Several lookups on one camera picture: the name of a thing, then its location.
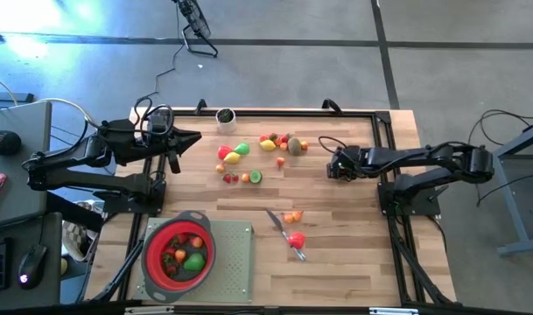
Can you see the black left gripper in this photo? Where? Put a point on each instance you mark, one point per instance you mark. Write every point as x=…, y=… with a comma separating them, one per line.
x=156, y=142

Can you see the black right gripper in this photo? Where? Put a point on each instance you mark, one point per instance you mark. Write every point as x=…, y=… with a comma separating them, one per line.
x=349, y=164

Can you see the grey toy knife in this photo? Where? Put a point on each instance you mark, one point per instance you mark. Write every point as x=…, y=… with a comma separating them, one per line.
x=275, y=222

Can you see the orange toy fruit with stem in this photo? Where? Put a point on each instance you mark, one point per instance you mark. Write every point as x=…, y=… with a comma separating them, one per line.
x=196, y=241

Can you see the orange green toy fruit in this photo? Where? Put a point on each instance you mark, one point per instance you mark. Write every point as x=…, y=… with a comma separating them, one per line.
x=180, y=255

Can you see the red collapsible bowl grey rim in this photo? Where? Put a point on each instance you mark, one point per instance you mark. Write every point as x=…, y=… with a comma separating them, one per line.
x=154, y=256

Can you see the green toy pear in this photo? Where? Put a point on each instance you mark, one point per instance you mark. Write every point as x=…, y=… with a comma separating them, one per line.
x=194, y=261

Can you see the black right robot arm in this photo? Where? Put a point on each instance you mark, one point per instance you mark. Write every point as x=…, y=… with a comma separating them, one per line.
x=423, y=154

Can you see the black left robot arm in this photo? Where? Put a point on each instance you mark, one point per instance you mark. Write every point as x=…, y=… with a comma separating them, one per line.
x=95, y=180

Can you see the whole brown toy kiwi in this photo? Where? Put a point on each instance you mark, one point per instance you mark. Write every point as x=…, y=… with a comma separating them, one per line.
x=294, y=146

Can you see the orange yellow toy peach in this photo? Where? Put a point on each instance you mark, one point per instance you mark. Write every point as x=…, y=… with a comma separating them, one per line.
x=220, y=168

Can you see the black table clamp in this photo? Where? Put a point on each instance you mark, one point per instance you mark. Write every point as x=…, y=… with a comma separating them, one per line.
x=331, y=105
x=200, y=105

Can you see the red yellow toy apple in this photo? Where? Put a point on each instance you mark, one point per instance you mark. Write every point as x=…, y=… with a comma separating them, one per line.
x=280, y=162

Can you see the white plant pot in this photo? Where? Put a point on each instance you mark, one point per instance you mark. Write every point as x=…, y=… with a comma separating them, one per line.
x=226, y=122

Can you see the red-orange toy pepper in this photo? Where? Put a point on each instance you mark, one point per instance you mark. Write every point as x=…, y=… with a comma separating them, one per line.
x=264, y=138

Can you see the toy kiwi half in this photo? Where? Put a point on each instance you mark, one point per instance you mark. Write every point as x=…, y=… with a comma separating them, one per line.
x=255, y=176

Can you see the green perforated metal shelf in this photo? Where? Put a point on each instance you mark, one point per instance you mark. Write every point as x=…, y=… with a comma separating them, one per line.
x=233, y=262

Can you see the black floor fan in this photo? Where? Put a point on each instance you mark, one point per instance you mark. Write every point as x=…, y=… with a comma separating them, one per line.
x=198, y=26

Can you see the chequered bag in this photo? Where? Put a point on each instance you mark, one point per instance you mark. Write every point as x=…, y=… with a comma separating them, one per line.
x=75, y=238

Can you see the dark desk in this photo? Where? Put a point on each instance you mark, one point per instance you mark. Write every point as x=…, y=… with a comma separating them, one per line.
x=30, y=227

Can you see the grey desk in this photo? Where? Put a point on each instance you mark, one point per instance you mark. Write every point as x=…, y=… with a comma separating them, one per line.
x=16, y=192

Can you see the black portable speaker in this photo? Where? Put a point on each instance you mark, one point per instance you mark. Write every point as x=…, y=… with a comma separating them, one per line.
x=2, y=142

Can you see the blue-grey table leg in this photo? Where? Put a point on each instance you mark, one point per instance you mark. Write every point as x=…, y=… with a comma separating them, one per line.
x=509, y=197

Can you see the black computer mouse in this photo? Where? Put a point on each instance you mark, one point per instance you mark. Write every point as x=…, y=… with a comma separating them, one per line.
x=32, y=264

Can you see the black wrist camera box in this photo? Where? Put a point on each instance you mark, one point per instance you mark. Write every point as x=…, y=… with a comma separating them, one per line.
x=159, y=121

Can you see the silver metal bracket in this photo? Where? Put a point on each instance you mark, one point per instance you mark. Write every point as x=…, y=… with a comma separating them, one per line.
x=149, y=310
x=393, y=311

